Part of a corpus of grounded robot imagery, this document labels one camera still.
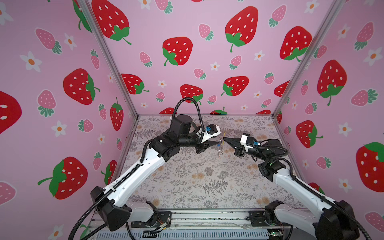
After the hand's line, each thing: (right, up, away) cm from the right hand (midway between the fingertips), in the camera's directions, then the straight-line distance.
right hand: (224, 137), depth 64 cm
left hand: (-3, 0, 0) cm, 4 cm away
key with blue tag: (-2, -4, +4) cm, 6 cm away
